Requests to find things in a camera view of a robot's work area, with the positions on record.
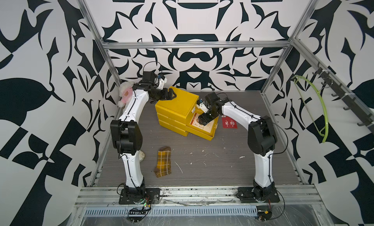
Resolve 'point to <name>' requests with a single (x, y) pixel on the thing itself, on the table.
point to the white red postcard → (196, 122)
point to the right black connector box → (263, 213)
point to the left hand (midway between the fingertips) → (169, 94)
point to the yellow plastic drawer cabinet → (176, 114)
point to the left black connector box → (135, 215)
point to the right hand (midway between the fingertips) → (203, 116)
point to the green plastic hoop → (320, 133)
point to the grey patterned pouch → (141, 156)
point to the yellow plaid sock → (163, 161)
